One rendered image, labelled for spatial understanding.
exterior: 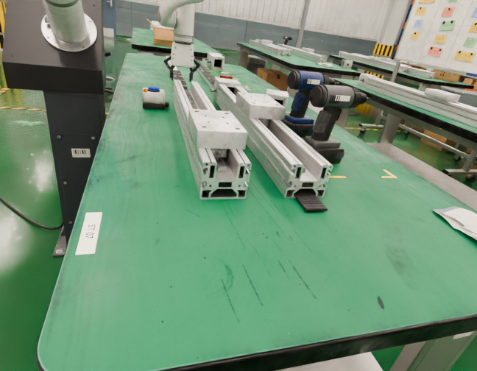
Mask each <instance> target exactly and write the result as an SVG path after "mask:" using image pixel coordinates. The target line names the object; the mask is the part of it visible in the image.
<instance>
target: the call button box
mask: <svg viewBox="0 0 477 371"><path fill-rule="evenodd" d="M146 89H147V92H144V88H143V109H154V110H165V107H168V106H169V102H165V92H164V89H159V91H151V90H149V89H148V88H146Z"/></svg>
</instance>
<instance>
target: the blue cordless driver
mask: <svg viewBox="0 0 477 371"><path fill-rule="evenodd" d="M287 84H288V86H289V88H291V89H294V90H299V91H298V92H296V94H295V96H294V100H293V102H292V104H291V112H290V114H286V115H285V117H284V119H283V120H281V121H282V122H283V123H284V124H285V125H286V126H287V127H288V128H290V129H291V130H292V131H293V132H294V133H296V134H297V135H298V136H299V137H301V138H304V137H306V136H311V135H312V133H313V131H314V130H313V127H314V119H313V118H311V117H309V116H307V115H305V112H306V111H307V108H308V104H309V102H310V99H309V96H310V92H311V89H312V88H313V87H314V86H315V85H338V84H339V83H338V82H335V80H334V79H332V78H330V77H329V76H328V75H327V74H321V73H318V72H310V71H292V72H291V73H290V74H289V75H288V79H287Z"/></svg>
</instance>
